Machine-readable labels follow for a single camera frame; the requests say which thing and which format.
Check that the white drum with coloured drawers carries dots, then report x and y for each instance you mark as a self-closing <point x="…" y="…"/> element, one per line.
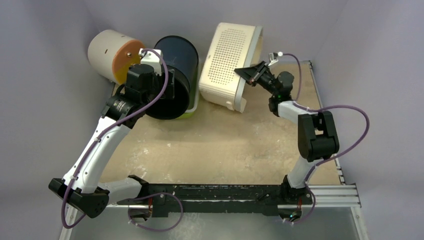
<point x="111" y="53"/>

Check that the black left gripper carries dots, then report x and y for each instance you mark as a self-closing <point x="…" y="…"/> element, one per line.
<point x="168" y="93"/>

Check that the green and white tray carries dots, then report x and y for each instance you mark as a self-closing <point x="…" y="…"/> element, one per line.
<point x="194" y="99"/>

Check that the large black plastic bin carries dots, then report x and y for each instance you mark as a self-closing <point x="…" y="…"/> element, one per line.
<point x="182" y="59"/>

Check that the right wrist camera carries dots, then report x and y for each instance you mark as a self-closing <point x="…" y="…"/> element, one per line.
<point x="274" y="57"/>

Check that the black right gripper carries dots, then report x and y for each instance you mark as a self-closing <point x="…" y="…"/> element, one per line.
<point x="259" y="72"/>

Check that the cream perforated plastic basket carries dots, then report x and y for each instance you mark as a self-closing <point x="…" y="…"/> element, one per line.
<point x="233" y="46"/>

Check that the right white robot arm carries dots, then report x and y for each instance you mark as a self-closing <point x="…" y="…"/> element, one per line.
<point x="317" y="137"/>

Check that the aluminium frame rail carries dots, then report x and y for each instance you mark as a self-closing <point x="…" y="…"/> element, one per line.
<point x="336" y="196"/>

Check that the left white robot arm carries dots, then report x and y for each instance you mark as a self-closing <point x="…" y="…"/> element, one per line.
<point x="80" y="187"/>

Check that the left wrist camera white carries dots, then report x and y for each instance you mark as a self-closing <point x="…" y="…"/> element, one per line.
<point x="153" y="58"/>

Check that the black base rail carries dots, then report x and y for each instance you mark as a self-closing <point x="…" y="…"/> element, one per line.
<point x="265" y="199"/>

